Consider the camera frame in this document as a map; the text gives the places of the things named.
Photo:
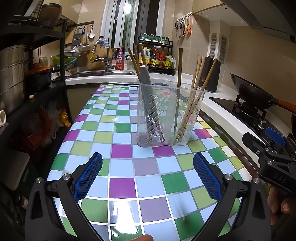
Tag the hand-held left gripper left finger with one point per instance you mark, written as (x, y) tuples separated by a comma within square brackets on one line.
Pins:
[(89, 176)]

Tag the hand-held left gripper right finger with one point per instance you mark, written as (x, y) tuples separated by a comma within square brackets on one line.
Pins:
[(207, 178)]

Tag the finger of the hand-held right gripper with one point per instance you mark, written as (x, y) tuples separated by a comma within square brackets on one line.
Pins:
[(252, 141), (275, 135)]

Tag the clear plastic utensil holder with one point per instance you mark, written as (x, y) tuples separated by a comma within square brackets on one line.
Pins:
[(166, 111)]

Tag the person's right hand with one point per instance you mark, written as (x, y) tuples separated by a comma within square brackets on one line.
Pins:
[(286, 206)]

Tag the person's left hand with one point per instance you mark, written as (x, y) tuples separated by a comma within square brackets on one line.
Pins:
[(145, 238)]

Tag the colourful checkered table cover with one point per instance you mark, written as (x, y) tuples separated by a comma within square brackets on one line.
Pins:
[(124, 166)]

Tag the black gas stove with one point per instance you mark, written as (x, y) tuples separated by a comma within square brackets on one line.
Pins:
[(231, 105)]

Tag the red and white mesh bag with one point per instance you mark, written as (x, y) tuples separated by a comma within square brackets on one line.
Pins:
[(39, 127)]

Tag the black electric kettle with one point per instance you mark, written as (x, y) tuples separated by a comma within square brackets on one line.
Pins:
[(214, 81)]

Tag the beige flat board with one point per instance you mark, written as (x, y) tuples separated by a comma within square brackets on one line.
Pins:
[(13, 170)]

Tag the steel kitchen sink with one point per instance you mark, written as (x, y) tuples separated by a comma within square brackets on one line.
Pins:
[(92, 74)]

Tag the white plastic roll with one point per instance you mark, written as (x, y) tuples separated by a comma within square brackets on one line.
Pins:
[(2, 118)]

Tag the dark cooking pot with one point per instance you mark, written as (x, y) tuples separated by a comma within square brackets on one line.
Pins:
[(39, 80)]

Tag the chrome kitchen faucet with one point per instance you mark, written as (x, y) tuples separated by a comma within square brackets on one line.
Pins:
[(107, 64)]

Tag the wooden cutting board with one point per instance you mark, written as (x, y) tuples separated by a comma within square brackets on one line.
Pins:
[(97, 62)]

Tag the green plastic bowl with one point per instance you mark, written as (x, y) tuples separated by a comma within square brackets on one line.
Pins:
[(64, 60)]

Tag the clear glass jar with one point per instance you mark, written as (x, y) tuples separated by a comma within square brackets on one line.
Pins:
[(130, 63)]

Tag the red dish soap bottle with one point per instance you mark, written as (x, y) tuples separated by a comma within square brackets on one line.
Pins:
[(119, 60)]

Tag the black metal shelf rack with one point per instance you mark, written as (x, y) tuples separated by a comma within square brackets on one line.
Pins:
[(63, 58)]

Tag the range hood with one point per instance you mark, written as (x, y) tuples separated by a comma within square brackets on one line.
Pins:
[(254, 16)]

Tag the black spice rack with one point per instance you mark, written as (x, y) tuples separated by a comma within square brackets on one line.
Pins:
[(161, 58)]

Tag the large steel stockpot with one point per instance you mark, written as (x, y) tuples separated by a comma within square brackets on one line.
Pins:
[(11, 78)]

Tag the steel colander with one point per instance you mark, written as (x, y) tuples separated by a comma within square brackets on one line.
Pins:
[(77, 51)]

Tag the hanging kitchen tools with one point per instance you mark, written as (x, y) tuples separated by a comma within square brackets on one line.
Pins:
[(183, 25)]

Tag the metal box grater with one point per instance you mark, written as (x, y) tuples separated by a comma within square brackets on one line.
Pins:
[(76, 37)]

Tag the white hanging ladle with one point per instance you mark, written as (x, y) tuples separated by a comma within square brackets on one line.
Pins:
[(91, 33)]

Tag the kitchen window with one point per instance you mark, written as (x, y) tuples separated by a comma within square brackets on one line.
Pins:
[(129, 23)]

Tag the brown bowl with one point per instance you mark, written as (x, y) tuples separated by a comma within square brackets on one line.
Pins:
[(51, 16)]

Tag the white wall vent grille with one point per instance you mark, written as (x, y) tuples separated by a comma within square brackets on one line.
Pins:
[(218, 48)]

